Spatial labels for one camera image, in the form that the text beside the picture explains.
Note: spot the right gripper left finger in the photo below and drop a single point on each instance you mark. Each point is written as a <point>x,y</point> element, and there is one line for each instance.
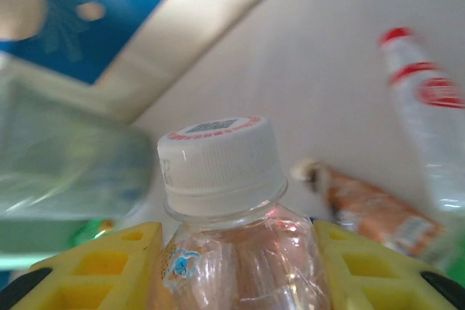
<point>72,281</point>

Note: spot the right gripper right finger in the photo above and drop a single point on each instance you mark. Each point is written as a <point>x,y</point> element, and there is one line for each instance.
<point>381,281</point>

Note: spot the green bottle with yellow cap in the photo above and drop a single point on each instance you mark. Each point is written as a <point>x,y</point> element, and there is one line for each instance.
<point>91,233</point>

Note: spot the orange label bottle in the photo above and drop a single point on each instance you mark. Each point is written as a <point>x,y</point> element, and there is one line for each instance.
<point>381,223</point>

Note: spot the red label bottle red cap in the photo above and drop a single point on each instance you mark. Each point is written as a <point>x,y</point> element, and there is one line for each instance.
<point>417,106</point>

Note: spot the clear bottle with white cap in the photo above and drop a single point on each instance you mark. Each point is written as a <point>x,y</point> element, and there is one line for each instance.
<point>218,165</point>

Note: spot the clear plastic bin with liner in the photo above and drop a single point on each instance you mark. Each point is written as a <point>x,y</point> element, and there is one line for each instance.
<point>72,161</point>

